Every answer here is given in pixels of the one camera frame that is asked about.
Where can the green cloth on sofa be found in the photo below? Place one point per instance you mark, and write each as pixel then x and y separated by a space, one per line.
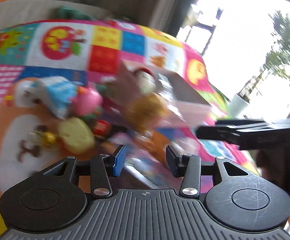
pixel 66 13

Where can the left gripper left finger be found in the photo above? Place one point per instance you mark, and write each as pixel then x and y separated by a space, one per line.
pixel 104 166

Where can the colourful picture book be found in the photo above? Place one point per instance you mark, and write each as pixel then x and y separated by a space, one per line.
pixel 141 170

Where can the small gold toy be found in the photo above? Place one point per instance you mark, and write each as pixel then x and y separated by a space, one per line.
pixel 46 139

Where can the red toy can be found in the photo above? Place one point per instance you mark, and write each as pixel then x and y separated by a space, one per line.
pixel 101 128

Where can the beige sofa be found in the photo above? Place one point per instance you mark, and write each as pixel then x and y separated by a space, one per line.
pixel 25 11

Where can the pink pig toy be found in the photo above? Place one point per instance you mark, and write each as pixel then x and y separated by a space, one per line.
pixel 87 101

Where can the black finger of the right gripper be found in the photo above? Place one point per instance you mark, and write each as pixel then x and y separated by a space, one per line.
pixel 248 135

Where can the colourful cartoon play mat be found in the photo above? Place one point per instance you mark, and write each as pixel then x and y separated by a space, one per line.
pixel 62 55

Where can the grey curtain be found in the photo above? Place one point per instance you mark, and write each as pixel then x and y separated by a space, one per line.
pixel 161 14

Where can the yellow toast toy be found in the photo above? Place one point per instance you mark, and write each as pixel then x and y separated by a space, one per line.
pixel 75 135

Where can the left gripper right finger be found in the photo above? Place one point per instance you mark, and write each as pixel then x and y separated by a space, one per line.
pixel 187 167

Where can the brown bun plush toy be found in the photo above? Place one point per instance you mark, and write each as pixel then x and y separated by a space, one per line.
pixel 145 112

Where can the blue white milk carton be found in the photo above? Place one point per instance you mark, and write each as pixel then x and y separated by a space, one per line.
pixel 55 92

